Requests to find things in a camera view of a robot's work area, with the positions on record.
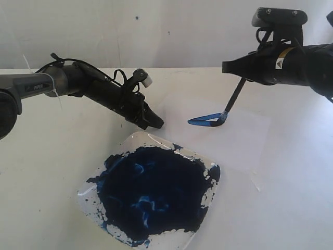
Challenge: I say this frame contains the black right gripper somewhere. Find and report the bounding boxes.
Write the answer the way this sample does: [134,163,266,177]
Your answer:
[222,48,294,85]

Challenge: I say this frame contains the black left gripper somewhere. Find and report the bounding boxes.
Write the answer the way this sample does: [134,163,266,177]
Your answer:
[109,88,164,130]

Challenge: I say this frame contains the black paintbrush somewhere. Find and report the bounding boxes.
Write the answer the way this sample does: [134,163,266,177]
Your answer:
[214,78,246,127]

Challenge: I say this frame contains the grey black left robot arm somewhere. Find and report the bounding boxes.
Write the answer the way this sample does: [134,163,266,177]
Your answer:
[1,59,164,138]

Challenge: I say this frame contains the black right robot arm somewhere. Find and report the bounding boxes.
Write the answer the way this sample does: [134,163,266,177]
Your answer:
[222,43,332,101]

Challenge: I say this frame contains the white square paint plate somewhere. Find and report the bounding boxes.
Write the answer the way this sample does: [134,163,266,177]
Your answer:
[77,132,221,249]

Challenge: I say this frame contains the white paper sheet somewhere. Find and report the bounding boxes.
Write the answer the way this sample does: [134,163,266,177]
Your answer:
[147,94,270,192]

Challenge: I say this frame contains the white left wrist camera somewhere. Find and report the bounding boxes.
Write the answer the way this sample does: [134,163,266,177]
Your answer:
[132,68,152,88]

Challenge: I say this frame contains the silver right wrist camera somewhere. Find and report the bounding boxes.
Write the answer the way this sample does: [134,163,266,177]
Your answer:
[252,7,308,47]

